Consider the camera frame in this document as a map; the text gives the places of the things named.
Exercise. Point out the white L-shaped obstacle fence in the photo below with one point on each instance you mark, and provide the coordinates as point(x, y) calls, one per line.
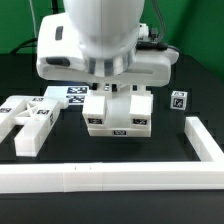
point(206, 173)

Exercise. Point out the white chair back part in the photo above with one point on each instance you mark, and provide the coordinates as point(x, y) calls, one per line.
point(36, 114)

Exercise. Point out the white chair seat part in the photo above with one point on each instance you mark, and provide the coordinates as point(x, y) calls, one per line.
point(117, 121)

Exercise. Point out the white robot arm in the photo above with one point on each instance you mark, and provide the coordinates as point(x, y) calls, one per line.
point(102, 41)

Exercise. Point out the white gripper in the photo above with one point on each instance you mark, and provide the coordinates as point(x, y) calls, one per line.
point(59, 58)

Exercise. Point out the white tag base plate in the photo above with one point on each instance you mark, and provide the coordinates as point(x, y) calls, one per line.
point(75, 94)

